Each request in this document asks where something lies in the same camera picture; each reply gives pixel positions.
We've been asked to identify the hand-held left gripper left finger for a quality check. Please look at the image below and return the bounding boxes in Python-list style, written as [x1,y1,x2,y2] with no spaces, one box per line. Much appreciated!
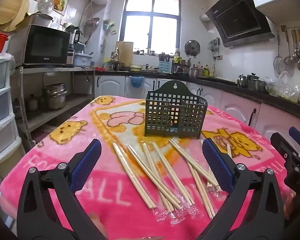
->
[17,139,108,240]

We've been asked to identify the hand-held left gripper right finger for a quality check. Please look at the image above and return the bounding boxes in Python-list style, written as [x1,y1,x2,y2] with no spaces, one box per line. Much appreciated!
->
[197,137,285,240]

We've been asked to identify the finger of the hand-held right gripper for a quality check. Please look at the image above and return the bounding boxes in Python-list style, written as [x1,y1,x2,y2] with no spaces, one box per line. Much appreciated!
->
[270,132,300,160]
[289,127,300,159]

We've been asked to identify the pile of chopsticks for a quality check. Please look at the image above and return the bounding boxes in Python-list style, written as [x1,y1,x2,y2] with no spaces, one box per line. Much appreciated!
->
[112,139,233,220]

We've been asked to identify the dark green utensil holder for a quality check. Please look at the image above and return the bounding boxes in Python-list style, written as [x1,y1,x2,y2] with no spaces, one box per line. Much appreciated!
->
[144,80,208,139]

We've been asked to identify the person's right hand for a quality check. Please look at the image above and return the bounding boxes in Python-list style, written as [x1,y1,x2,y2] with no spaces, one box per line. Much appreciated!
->
[283,189,300,222]

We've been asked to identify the person's left hand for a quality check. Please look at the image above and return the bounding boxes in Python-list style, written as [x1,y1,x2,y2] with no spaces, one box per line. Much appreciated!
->
[89,211,108,240]

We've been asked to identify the black kitchen countertop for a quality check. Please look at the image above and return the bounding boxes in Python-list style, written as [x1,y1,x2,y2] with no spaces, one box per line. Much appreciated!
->
[95,70,300,123]

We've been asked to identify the plastic bag of vegetables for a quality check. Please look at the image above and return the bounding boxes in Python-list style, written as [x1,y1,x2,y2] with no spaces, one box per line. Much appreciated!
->
[264,71,300,103]

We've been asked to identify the steel kettle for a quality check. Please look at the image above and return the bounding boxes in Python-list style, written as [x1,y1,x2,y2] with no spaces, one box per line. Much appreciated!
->
[246,73,259,90]

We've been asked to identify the stack of steel pots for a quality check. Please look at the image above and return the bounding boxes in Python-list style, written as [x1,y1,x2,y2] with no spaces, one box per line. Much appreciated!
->
[42,82,68,110]

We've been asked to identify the pink printed blanket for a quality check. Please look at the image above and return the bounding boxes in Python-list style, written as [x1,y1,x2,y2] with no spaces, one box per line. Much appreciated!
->
[0,95,298,240]

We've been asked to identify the white base cabinets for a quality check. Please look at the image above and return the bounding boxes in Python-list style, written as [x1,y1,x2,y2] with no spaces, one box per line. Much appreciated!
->
[95,75,300,155]

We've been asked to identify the blue hanging bin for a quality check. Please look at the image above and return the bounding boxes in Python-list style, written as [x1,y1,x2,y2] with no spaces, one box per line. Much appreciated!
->
[129,75,145,88]

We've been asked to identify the grey storage shelf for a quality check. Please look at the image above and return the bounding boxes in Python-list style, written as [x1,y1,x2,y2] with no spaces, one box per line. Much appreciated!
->
[10,66,97,140]

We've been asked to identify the blue dish drainer box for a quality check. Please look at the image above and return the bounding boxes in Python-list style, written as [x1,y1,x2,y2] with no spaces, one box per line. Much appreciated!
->
[73,52,93,67]

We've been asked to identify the spice rack with bottles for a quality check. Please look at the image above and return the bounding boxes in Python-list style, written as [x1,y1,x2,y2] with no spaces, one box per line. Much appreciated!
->
[174,50,190,73]

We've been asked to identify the plastic drawer unit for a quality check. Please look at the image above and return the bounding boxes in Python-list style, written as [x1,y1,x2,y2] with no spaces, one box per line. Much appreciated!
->
[0,52,23,167]

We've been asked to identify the light blue knife block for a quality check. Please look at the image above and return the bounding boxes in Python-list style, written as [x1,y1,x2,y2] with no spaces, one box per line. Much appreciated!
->
[159,60,171,73]

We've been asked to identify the wooden cutting board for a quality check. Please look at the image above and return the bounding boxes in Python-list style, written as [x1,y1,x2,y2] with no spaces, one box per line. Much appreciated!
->
[115,41,134,62]

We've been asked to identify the steel pot lid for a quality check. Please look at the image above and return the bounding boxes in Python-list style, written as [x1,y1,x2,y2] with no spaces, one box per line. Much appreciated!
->
[184,40,200,57]

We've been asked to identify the black microwave oven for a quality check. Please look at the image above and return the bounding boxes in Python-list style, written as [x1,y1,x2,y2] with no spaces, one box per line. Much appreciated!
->
[15,24,72,67]

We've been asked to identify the black blender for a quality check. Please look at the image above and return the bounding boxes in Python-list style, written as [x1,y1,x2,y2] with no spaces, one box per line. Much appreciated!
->
[65,25,81,50]

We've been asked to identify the black range hood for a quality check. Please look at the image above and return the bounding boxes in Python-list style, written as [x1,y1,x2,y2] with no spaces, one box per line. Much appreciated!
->
[205,0,275,48]

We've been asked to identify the hanging copper pan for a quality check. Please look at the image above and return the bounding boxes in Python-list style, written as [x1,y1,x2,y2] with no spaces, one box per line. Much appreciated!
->
[84,17,100,27]

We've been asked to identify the dark framed window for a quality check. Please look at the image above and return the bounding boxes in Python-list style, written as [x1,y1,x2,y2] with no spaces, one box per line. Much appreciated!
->
[121,0,182,53]

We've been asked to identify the steel pot with lid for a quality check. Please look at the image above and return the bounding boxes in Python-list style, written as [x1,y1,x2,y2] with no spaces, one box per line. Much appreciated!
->
[25,12,53,28]

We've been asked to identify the clear glass pot lid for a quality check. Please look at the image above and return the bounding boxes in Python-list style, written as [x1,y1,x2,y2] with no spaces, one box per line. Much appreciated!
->
[37,0,55,14]

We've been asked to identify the wire strainer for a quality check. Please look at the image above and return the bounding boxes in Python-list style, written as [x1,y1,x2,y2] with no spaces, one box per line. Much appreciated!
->
[274,31,285,75]

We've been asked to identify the black power cable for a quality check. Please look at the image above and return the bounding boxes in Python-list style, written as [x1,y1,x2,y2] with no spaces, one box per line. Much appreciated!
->
[81,66,90,83]

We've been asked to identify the teal wall holder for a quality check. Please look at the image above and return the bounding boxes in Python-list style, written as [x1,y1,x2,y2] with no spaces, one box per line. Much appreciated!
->
[103,19,117,35]

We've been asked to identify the wall switch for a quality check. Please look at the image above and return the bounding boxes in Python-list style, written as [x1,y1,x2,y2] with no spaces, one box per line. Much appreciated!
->
[52,16,68,27]

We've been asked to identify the water heater hoses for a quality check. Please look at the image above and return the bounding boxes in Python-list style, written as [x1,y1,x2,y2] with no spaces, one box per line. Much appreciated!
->
[80,0,94,30]

